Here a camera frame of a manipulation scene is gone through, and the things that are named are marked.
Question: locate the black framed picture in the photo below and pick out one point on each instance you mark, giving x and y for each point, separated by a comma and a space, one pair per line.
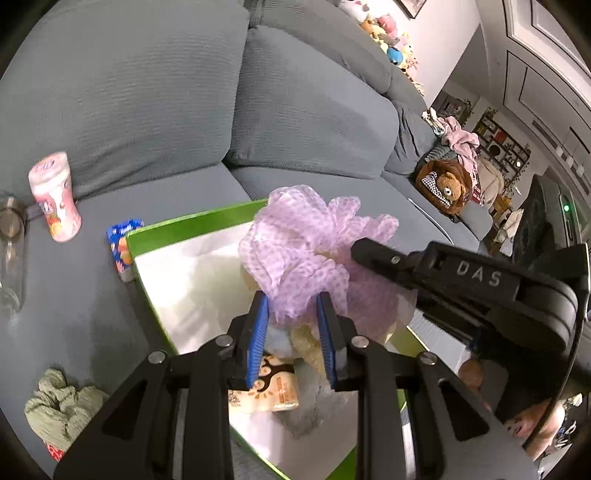
413, 7

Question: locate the pile of plush toys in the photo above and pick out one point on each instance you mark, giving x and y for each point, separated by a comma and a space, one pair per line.
392, 41

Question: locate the purple mesh scrunchie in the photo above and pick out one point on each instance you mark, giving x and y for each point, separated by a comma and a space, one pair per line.
300, 240

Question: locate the blue snack packet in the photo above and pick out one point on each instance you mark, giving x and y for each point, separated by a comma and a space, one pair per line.
121, 244

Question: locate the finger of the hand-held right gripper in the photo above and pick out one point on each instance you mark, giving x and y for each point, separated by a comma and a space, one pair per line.
476, 339
383, 258

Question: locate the beige garment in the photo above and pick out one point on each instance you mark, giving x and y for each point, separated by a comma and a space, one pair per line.
490, 182

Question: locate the brown teddy bear backpack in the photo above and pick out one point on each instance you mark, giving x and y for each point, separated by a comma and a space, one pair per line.
448, 187

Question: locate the olive green scrunchie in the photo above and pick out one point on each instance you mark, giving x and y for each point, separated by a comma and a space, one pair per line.
60, 406

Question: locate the grey sofa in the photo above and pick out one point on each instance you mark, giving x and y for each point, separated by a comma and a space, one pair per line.
138, 92

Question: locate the dark wall shelf unit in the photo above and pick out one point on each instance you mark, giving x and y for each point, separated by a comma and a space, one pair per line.
503, 138

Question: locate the pink clothes heap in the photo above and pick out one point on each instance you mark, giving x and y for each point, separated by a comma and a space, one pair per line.
461, 143

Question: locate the person's right hand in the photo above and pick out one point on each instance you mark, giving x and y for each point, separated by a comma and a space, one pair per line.
521, 427

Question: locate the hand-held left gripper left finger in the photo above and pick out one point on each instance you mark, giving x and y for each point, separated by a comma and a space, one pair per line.
256, 341

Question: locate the pink candy bottle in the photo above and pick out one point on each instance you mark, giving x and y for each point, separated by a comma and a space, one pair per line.
55, 198

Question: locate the beige printed packet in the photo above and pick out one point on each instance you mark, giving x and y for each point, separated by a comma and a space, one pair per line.
277, 392

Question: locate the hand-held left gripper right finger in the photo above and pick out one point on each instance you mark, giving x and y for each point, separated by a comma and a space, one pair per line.
328, 341

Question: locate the green cardboard box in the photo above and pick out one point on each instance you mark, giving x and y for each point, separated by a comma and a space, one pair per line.
194, 277

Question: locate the red patterned packet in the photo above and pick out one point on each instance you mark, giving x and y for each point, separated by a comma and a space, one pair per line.
54, 451

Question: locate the clear glass jar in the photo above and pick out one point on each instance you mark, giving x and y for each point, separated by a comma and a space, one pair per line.
11, 258

